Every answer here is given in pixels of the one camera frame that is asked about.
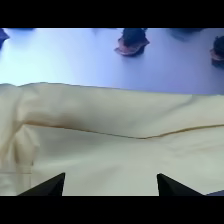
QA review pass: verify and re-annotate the cream shirt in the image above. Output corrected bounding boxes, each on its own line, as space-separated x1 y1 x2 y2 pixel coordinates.
0 81 224 197

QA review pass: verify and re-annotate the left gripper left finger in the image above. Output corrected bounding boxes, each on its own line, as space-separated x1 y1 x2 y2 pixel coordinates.
18 172 67 197

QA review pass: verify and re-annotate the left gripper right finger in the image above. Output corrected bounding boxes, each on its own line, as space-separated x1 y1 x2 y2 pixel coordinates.
156 172 204 197

